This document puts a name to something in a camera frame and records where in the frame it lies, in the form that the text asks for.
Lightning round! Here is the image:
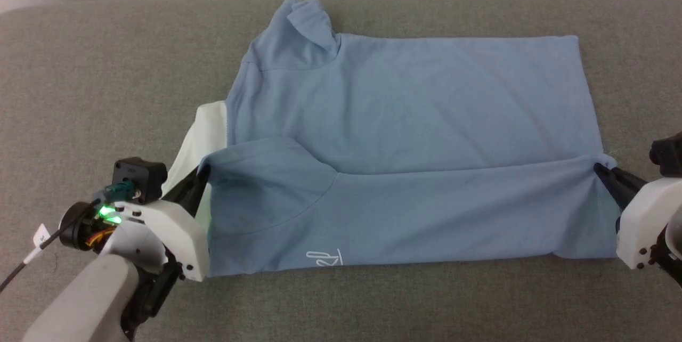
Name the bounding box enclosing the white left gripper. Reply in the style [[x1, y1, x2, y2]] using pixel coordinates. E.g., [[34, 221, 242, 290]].
[[101, 165, 212, 282]]

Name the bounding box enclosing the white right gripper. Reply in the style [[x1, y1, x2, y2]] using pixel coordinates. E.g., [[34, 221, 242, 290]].
[[592, 162, 682, 271]]

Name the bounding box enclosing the light blue polo shirt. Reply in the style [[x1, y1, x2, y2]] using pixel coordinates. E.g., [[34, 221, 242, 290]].
[[160, 0, 622, 279]]

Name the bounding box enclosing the beige fabric sofa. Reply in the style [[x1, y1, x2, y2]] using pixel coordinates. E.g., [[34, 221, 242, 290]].
[[0, 0, 682, 342]]

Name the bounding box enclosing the grey cable with white tag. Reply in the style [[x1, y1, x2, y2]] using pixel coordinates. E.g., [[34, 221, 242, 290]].
[[0, 198, 104, 294]]

